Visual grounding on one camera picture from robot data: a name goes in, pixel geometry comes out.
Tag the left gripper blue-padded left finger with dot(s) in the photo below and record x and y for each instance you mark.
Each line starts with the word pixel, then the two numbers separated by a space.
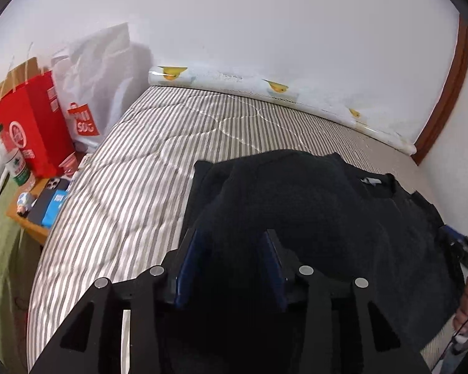
pixel 182 266

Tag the red paper gift bag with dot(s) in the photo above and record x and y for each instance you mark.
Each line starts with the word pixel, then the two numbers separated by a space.
pixel 32 115

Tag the small figurine toy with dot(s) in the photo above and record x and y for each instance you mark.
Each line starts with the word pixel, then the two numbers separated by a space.
pixel 25 202

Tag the white rolled mat with ducks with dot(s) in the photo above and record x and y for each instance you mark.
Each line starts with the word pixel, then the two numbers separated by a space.
pixel 301 99

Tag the blue box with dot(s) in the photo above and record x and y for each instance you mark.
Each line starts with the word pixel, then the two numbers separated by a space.
pixel 53 208

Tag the brown wooden door frame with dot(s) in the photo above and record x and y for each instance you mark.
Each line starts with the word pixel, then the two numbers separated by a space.
pixel 449 96

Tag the black sweatshirt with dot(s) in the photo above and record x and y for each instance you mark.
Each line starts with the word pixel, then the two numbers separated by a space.
pixel 307 262

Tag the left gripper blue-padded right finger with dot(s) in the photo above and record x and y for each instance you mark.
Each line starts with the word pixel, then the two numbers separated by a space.
pixel 280 268

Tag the white plastic shopping bag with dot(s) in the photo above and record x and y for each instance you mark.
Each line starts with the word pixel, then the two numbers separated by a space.
pixel 97 78

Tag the green-label white bottle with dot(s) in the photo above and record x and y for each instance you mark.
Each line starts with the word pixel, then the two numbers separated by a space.
pixel 15 162

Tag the striped quilted mattress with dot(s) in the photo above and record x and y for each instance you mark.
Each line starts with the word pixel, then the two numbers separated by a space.
pixel 125 210

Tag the small red box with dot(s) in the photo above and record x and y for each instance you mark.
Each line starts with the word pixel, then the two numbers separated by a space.
pixel 70 165

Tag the green bed sheet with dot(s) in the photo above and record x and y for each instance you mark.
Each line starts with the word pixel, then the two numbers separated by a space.
pixel 19 257

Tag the black smartphone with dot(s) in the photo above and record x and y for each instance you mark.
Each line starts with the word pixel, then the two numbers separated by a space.
pixel 36 214

